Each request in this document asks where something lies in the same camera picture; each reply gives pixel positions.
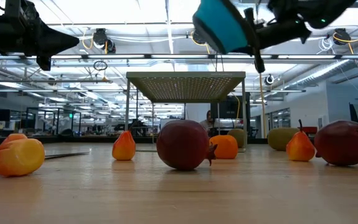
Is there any black-framed glass booth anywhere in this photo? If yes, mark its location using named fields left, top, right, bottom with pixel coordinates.
left=25, top=107, right=82, bottom=137

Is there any potato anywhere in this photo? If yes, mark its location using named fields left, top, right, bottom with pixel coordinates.
left=266, top=127, right=301, bottom=152

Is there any blue collapsible colander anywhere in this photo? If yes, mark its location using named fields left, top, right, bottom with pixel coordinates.
left=192, top=0, right=266, bottom=75

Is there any red box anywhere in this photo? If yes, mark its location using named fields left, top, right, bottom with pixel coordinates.
left=296, top=126, right=318, bottom=135

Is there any table knife patterned handle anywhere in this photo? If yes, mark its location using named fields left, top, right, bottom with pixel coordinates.
left=0, top=148, right=92, bottom=170

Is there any yellow orange bell pepper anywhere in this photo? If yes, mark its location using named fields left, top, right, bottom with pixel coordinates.
left=0, top=138, right=46, bottom=178

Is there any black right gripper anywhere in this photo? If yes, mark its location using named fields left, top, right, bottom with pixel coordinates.
left=244, top=0, right=326, bottom=50

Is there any hanging black cable coil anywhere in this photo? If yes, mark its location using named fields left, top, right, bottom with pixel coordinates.
left=92, top=60, right=108, bottom=72

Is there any person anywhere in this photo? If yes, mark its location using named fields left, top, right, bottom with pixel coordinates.
left=199, top=110, right=226, bottom=131

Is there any brown-green kiwi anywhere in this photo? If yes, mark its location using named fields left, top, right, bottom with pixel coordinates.
left=227, top=128, right=247, bottom=149

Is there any dark screen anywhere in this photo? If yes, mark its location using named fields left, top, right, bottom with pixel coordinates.
left=210, top=95, right=251, bottom=119

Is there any pale green perforated shelf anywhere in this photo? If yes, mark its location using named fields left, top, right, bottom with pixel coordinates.
left=123, top=71, right=248, bottom=153

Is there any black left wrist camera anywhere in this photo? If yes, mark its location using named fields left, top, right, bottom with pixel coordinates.
left=36, top=55, right=52, bottom=72

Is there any dark red pomegranate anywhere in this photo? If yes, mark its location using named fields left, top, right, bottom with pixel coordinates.
left=313, top=119, right=358, bottom=167
left=156, top=119, right=219, bottom=171

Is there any black table frame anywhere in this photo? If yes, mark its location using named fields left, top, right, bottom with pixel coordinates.
left=0, top=136, right=358, bottom=149

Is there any small orange mandarin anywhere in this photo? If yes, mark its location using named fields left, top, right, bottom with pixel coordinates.
left=209, top=134, right=239, bottom=160

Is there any small orange-red pear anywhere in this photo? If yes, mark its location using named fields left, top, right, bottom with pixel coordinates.
left=285, top=119, right=316, bottom=162
left=111, top=129, right=137, bottom=162
left=0, top=133, right=29, bottom=147

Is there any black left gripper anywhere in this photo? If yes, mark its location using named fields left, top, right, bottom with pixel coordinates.
left=0, top=0, right=80, bottom=58

